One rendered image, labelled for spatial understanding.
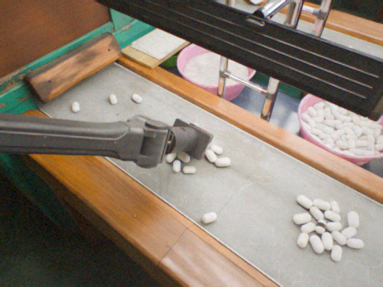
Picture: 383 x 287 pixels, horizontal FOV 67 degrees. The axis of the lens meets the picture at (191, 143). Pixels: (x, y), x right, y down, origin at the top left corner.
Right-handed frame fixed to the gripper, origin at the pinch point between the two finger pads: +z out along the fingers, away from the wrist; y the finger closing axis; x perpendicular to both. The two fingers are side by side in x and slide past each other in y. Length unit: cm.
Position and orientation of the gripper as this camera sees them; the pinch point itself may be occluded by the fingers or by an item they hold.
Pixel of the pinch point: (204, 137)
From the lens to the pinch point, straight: 77.8
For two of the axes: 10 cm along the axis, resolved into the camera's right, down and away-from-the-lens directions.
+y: -8.0, -4.7, 3.8
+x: -3.9, 8.8, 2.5
